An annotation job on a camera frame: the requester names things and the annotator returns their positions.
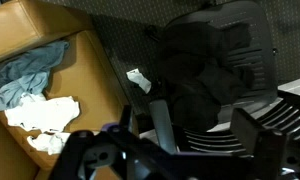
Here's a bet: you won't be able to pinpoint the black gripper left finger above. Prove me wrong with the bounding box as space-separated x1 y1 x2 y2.
49 104 178 180

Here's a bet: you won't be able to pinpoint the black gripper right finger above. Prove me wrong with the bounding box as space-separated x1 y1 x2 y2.
229 107 288 180

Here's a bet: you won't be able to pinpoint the black trousers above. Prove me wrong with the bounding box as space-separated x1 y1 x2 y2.
158 21 255 133

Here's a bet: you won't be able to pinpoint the blue shirt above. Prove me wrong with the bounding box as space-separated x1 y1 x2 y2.
0 39 71 113

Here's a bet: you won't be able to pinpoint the black office chair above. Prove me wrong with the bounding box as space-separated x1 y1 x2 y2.
136 0 300 161

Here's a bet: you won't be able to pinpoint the crumpled white cloth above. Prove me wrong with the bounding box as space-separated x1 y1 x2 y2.
4 93 81 133

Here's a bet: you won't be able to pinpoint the white radiator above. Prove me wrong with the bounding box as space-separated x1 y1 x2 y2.
277 77 300 100

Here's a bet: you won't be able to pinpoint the tan leather armchair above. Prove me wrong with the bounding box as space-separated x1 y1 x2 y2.
0 0 135 180

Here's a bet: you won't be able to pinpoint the small white rag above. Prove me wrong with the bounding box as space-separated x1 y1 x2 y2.
125 68 153 95

